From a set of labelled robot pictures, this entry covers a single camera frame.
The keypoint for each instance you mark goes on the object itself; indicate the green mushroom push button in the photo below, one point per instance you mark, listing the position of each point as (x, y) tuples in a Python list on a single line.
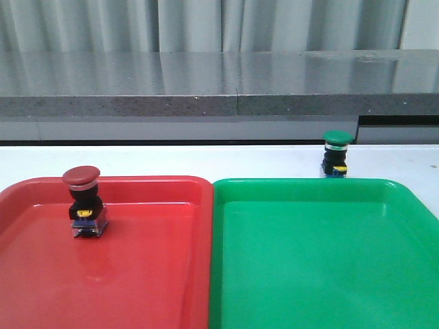
[(335, 149)]

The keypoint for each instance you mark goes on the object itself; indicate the red mushroom push button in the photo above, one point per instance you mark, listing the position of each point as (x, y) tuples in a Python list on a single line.
[(87, 213)]

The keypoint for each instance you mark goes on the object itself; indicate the white pleated curtain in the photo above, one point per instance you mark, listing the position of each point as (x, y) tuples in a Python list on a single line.
[(201, 26)]

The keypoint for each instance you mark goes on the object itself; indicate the red plastic tray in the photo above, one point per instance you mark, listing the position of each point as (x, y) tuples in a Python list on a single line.
[(149, 269)]

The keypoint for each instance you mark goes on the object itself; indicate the green plastic tray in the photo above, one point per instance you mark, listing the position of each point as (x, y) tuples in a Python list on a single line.
[(322, 253)]

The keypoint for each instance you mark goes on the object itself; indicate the grey granite counter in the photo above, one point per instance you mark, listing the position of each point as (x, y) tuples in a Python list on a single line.
[(125, 98)]

